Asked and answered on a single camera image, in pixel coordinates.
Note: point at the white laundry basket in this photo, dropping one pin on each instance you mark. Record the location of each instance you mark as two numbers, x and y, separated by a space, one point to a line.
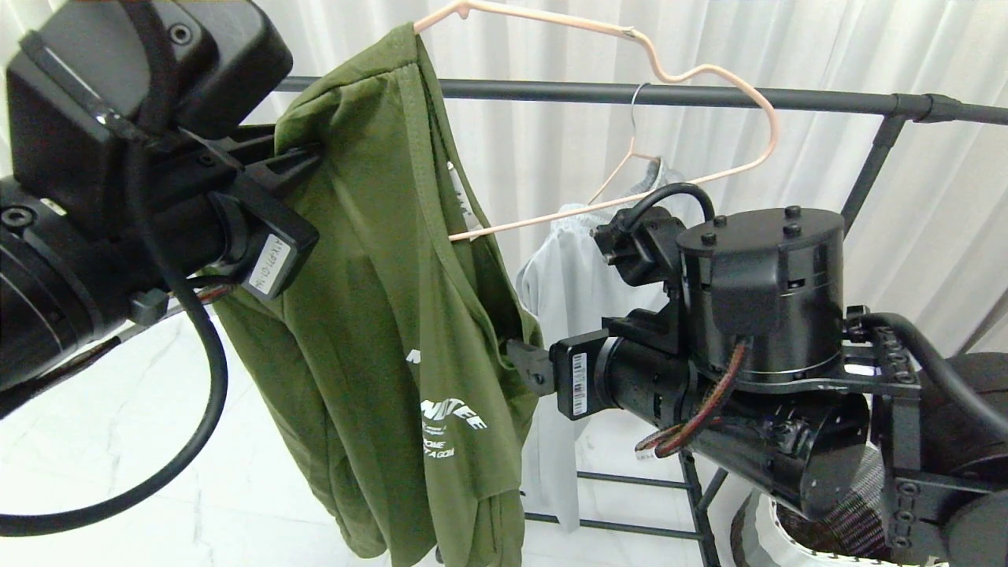
760 535

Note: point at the black clothes rack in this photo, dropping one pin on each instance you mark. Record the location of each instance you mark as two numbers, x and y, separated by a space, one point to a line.
787 98

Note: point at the pale grey shorts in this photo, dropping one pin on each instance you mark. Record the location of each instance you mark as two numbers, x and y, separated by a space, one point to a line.
567 283

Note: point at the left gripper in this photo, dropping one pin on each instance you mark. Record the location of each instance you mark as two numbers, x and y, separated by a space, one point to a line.
236 228

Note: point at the pink clothes hanger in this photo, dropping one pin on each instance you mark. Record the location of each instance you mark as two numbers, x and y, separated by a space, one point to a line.
775 130
632 118

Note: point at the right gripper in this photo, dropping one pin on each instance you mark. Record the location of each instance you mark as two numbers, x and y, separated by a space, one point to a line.
630 378

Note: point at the green garment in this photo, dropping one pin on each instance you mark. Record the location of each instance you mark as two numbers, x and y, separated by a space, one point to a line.
354 315

